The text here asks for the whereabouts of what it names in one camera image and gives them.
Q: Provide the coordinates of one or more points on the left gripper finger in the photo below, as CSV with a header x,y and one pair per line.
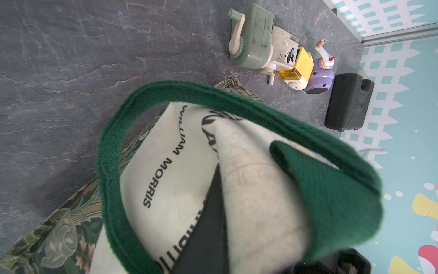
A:
x,y
206,251

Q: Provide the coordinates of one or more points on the cream canvas tote bag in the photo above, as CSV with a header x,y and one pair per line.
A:
x,y
292,193

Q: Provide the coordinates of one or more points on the yellow pencil sharpener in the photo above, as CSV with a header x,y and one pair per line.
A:
x,y
298,77

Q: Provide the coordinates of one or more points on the purple pencil sharpener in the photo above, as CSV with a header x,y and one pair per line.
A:
x,y
322,76

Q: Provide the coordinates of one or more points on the green pencil sharpener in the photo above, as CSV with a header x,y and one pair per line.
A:
x,y
251,39

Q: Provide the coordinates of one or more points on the beige pencil sharpener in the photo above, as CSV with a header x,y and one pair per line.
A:
x,y
282,55

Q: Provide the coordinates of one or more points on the black plastic tool case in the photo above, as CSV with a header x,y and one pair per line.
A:
x,y
349,102

